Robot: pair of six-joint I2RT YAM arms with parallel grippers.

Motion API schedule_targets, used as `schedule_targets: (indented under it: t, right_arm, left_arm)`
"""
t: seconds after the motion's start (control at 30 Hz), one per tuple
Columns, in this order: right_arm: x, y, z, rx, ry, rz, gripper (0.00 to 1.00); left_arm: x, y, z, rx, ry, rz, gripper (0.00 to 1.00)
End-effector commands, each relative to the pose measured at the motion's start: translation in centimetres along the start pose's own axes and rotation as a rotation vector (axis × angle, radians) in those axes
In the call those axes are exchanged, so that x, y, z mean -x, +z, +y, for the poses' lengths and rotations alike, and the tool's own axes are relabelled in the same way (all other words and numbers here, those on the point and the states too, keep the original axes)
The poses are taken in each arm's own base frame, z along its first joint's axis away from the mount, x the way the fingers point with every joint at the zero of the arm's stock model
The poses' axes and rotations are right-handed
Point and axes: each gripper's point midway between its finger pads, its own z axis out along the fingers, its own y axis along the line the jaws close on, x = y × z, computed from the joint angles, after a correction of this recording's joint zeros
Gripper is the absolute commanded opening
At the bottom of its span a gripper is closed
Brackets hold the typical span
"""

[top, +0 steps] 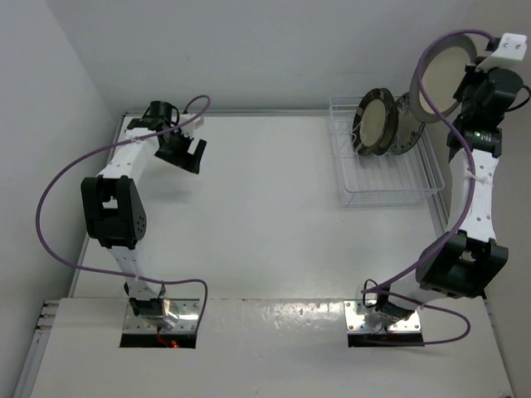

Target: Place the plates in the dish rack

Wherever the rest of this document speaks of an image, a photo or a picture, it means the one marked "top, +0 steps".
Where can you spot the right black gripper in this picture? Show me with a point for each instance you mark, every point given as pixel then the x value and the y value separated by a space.
pixel 471 75

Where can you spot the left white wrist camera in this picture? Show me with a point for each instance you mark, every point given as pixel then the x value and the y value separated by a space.
pixel 193 123

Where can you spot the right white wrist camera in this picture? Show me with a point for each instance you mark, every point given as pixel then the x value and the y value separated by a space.
pixel 504 52

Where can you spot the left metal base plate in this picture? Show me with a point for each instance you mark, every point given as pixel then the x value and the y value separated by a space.
pixel 186 315

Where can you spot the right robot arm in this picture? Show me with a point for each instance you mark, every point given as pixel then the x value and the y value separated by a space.
pixel 465 259

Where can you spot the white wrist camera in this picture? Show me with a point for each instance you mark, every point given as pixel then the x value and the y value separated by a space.
pixel 193 123
pixel 504 52

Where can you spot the dark patterned rim plate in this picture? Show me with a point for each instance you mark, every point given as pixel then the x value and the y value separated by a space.
pixel 375 123

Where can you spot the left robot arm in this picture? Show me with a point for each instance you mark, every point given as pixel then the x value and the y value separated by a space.
pixel 114 213

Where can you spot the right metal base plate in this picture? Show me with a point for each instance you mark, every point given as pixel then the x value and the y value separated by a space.
pixel 365 320

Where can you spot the metal base plate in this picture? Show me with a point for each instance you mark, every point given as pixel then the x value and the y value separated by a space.
pixel 365 320
pixel 186 315

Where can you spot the silver rim plate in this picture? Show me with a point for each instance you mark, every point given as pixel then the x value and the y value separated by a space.
pixel 444 68

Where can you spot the blue floral plate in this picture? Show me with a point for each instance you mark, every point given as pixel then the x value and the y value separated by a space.
pixel 409 129

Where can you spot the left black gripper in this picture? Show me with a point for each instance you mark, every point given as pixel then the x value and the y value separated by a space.
pixel 184 159

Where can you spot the white wire dish rack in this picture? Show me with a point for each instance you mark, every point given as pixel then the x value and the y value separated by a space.
pixel 387 180

